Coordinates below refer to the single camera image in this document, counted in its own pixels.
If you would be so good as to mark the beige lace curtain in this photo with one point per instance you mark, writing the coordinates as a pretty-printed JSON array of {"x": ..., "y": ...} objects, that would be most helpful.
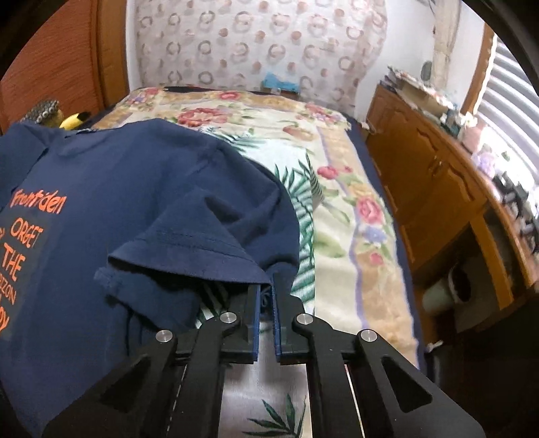
[{"x": 447, "y": 42}]

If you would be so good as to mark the circle patterned curtain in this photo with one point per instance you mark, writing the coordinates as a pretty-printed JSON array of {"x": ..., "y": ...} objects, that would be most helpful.
[{"x": 252, "y": 42}]

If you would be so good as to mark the dark dotted pillow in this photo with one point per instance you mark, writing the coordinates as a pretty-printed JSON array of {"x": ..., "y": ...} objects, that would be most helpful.
[{"x": 42, "y": 110}]

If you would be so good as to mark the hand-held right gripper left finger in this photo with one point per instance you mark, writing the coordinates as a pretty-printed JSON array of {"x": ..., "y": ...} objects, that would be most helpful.
[{"x": 252, "y": 328}]

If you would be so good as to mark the wooden headboard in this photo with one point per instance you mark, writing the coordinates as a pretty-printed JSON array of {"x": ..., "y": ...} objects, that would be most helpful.
[{"x": 50, "y": 63}]

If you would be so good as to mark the pale green pot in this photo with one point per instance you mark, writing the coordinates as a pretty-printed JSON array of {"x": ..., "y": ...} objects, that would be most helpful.
[{"x": 436, "y": 297}]

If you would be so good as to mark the wooden window frame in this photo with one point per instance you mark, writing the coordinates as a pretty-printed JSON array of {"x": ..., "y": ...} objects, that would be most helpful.
[{"x": 480, "y": 67}]

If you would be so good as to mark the navy t-shirt with orange print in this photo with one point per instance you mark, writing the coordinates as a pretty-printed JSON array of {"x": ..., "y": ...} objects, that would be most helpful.
[{"x": 126, "y": 189}]

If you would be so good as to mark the wooden cabinet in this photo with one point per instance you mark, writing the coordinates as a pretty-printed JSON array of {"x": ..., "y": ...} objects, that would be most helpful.
[{"x": 433, "y": 181}]

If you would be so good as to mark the pink container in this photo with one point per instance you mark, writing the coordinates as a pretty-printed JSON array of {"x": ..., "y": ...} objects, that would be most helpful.
[{"x": 473, "y": 134}]

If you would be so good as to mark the dark oval gadget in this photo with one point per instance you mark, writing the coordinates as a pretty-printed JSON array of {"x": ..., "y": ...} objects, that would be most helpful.
[{"x": 427, "y": 71}]

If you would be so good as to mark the purple pouch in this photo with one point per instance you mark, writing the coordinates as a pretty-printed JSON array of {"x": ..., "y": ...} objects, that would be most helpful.
[{"x": 490, "y": 159}]

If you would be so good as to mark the white window blind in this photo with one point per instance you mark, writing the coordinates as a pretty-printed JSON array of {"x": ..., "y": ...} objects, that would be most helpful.
[{"x": 513, "y": 92}]

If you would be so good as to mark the floral blanket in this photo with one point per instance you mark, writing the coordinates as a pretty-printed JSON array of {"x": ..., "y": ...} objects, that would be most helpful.
[{"x": 362, "y": 252}]

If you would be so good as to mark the palm leaf bed sheet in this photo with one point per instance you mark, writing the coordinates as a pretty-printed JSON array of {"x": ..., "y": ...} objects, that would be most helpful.
[{"x": 290, "y": 185}]

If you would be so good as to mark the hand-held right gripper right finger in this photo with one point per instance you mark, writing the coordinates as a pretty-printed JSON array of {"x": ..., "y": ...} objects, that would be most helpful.
[{"x": 278, "y": 332}]

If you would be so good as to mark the yellow plush toy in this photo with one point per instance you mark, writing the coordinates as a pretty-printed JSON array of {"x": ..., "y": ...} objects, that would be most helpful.
[{"x": 71, "y": 121}]

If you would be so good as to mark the blue tissue pack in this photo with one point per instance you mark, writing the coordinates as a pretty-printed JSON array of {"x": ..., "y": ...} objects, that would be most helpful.
[{"x": 278, "y": 82}]

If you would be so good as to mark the cardboard box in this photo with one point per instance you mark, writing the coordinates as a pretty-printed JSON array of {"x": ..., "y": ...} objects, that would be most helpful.
[{"x": 421, "y": 94}]

